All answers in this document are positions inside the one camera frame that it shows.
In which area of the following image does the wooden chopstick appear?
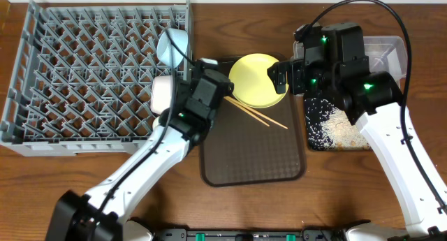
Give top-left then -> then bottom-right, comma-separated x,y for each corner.
224,97 -> 270,126
226,96 -> 288,129

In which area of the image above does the pink bowl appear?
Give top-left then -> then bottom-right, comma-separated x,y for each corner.
150,75 -> 173,115

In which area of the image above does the yellow plate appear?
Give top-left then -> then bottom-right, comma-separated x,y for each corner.
229,53 -> 286,108

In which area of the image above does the light blue bowl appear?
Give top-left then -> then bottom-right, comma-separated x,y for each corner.
156,28 -> 189,68

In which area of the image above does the rice food waste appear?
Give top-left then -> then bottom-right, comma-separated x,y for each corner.
307,97 -> 372,150

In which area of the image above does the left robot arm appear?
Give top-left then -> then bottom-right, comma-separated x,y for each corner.
45,59 -> 234,241

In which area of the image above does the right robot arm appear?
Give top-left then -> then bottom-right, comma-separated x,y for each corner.
267,22 -> 446,240

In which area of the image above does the black waste tray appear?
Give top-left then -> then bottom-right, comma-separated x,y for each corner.
302,88 -> 373,152

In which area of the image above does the grey dishwasher rack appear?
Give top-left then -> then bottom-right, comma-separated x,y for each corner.
1,1 -> 193,156

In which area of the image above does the clear plastic bin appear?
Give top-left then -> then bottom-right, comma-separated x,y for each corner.
292,36 -> 409,95

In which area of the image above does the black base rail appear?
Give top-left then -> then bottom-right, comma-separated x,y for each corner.
125,218 -> 395,241

